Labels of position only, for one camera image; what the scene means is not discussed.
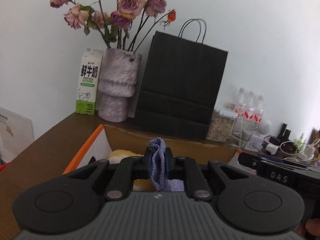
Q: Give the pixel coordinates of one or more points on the white yellow plush hamster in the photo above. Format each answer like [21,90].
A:
[126,159]

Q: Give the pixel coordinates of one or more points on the clear drinking glass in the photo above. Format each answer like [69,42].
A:
[242,132]

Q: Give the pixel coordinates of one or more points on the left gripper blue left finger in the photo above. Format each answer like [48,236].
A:
[148,162]

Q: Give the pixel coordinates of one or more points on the left water bottle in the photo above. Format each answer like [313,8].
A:
[238,104]

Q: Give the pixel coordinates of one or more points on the person right hand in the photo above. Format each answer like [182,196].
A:
[310,229]

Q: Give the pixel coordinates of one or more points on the middle water bottle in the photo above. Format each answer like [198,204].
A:
[250,106]

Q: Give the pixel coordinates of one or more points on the clear jar of seeds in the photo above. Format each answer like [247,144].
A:
[221,124]

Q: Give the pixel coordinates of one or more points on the red plastic basin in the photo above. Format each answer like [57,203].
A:
[3,167]

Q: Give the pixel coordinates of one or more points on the white round speaker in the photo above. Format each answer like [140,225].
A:
[264,127]

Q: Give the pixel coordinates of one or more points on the black paper shopping bag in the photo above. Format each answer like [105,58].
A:
[180,85]

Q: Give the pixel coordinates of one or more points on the water bottle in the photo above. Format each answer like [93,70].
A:
[238,104]
[259,109]
[250,106]

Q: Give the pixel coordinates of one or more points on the white green milk carton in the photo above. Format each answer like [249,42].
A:
[88,81]

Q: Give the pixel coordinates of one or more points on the white printed tin box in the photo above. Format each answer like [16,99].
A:
[255,143]

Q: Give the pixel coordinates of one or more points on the white charger plug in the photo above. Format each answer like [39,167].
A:
[271,149]

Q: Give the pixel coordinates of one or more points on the right water bottle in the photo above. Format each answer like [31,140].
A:
[259,109]

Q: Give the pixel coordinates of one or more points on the purple knitted cloth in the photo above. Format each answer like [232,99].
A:
[158,176]

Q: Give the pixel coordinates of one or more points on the black upright device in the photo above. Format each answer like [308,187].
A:
[284,133]

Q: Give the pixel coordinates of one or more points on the purple textured vase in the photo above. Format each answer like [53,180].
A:
[117,83]

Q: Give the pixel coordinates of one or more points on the black power strip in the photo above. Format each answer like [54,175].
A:
[298,149]

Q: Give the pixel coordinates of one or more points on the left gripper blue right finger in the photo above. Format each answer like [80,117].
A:
[169,162]

